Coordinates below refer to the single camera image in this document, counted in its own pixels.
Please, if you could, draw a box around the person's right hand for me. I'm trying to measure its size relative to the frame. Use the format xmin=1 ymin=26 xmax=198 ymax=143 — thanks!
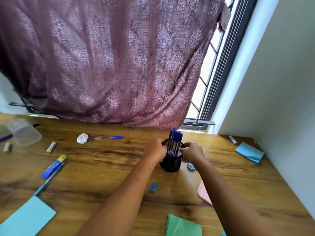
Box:
xmin=180 ymin=142 xmax=207 ymax=167

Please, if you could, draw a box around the person's left hand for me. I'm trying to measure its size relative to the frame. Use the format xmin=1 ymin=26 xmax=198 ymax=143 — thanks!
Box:
xmin=145 ymin=138 xmax=168 ymax=164

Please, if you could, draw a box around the black mesh pen holder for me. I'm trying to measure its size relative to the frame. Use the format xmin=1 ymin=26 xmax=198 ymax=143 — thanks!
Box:
xmin=160 ymin=139 xmax=185 ymax=173

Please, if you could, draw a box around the pink plastic lid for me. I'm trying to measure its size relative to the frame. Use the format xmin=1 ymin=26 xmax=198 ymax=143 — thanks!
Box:
xmin=198 ymin=180 xmax=213 ymax=207

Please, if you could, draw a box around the light blue sticky note pad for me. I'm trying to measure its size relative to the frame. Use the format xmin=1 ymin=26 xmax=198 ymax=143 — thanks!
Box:
xmin=235 ymin=142 xmax=265 ymax=166
xmin=0 ymin=196 xmax=57 ymax=236

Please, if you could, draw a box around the green sticky note pad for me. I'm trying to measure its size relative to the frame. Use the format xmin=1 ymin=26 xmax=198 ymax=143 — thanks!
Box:
xmin=165 ymin=214 xmax=203 ymax=236

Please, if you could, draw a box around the white paper ball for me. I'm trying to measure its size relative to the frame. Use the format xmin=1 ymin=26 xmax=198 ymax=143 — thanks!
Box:
xmin=76 ymin=133 xmax=89 ymax=145

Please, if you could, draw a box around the blue glue stick yellow cap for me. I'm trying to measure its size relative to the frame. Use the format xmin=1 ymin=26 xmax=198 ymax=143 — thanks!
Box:
xmin=40 ymin=154 xmax=67 ymax=180

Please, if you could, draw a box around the clear plastic container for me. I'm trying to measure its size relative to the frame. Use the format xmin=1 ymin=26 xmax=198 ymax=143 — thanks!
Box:
xmin=5 ymin=118 xmax=42 ymax=147

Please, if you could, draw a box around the person's right forearm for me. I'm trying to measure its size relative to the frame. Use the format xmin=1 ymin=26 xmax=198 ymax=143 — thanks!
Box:
xmin=194 ymin=159 xmax=284 ymax=236

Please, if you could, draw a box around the person's left forearm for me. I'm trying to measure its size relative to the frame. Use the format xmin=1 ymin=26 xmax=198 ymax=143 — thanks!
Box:
xmin=76 ymin=154 xmax=160 ymax=236

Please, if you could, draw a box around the purple patterned curtain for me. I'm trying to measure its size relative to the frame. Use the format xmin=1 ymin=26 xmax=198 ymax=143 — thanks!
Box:
xmin=0 ymin=0 xmax=232 ymax=130

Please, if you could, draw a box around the black window frame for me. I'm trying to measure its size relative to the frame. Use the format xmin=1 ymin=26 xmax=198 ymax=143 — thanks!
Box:
xmin=9 ymin=0 xmax=259 ymax=130

